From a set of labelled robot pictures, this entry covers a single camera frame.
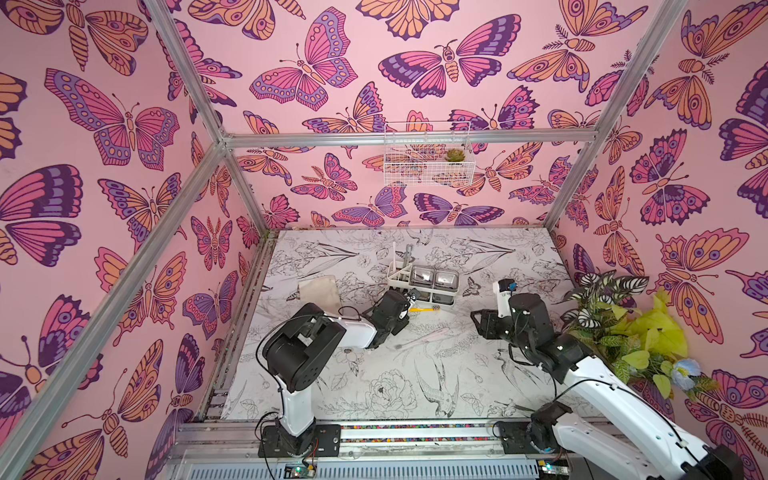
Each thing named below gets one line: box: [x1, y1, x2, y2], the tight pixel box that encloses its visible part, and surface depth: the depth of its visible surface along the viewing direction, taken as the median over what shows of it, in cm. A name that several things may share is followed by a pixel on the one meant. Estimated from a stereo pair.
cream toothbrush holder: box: [387, 261, 460, 305], surface depth 97 cm
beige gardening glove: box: [298, 275, 343, 315], surface depth 105 cm
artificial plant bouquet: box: [561, 270, 718, 399], surface depth 69 cm
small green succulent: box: [444, 148, 465, 162], surface depth 94 cm
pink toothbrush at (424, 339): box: [394, 327, 451, 349], surface depth 93 cm
